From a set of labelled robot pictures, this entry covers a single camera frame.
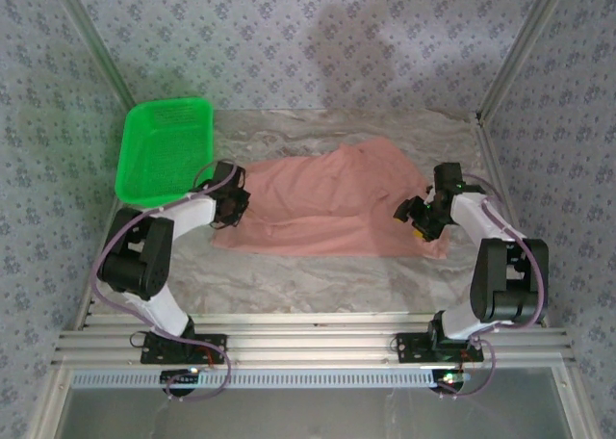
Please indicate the pink t-shirt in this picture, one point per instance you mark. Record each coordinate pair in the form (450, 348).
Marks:
(327, 208)

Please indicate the green plastic mesh basket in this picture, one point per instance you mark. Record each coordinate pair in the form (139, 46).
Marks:
(163, 145)

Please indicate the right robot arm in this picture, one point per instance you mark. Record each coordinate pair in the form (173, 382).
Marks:
(500, 285)

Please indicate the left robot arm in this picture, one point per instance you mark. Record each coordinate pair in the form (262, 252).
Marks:
(139, 256)

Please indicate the right controller board with LED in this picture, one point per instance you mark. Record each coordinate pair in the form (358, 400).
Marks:
(450, 379)

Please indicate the controller board with led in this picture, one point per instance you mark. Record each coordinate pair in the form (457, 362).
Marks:
(450, 379)
(180, 375)

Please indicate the left controller board with LED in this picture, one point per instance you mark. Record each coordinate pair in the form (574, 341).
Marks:
(180, 375)

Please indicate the grey metal panel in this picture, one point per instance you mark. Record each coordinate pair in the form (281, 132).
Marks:
(313, 415)

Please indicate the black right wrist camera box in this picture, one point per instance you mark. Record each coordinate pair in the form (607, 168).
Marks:
(406, 209)

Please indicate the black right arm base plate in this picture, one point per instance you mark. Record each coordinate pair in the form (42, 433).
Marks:
(414, 347)

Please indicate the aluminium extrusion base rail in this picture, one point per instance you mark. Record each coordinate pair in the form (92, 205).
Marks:
(313, 343)

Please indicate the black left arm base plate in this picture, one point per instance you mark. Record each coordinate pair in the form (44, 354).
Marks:
(212, 347)

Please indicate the aluminium frame post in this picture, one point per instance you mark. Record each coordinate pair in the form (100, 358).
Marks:
(524, 44)
(96, 44)

